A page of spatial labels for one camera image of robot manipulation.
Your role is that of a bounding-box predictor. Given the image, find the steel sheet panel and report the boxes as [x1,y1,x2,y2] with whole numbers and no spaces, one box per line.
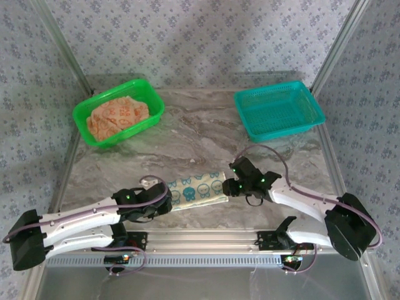
[40,267,376,300]

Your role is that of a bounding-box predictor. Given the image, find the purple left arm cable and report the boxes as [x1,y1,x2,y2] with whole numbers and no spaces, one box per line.
[2,179,171,244]

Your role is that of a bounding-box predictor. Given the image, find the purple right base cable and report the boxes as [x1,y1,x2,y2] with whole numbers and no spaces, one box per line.
[282,243,319,276]

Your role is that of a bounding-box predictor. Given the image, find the pale orange cartoon print towel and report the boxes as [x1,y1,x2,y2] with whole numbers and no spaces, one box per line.
[86,96,151,142]

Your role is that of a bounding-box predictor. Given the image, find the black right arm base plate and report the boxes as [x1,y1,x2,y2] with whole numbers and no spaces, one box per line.
[256,230,314,251]

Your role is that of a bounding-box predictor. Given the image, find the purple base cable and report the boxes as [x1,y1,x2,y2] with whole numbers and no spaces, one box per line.
[90,245,148,278]
[282,243,319,276]

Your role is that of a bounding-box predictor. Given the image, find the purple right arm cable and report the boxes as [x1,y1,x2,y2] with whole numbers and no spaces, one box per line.
[236,145,384,251]

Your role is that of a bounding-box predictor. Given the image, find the aluminium mounting rail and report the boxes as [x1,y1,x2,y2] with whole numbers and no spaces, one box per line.
[124,229,316,253]

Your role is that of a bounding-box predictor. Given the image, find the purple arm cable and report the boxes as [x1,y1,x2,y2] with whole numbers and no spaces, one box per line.
[2,179,171,244]
[236,145,384,251]

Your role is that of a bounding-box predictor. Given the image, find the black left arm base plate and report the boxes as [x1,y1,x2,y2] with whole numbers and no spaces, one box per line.
[91,231,148,253]

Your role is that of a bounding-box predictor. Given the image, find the green plastic basket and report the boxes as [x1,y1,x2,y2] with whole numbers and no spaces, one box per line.
[72,79,166,149]

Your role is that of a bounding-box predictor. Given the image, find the white towel with teal cartoons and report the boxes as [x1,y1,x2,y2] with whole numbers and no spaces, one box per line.
[165,171,229,212]

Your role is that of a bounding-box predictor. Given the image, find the aluminium frame post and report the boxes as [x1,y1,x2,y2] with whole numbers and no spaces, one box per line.
[31,0,94,94]
[311,0,371,94]

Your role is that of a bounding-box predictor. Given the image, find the grey slotted cable duct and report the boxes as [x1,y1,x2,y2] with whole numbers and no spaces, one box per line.
[45,253,285,268]

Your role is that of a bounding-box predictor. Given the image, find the teal plastic basket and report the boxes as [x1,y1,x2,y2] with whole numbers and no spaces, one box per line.
[234,80,326,144]

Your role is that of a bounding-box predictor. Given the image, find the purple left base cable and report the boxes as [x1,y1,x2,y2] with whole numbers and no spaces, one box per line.
[90,245,148,278]

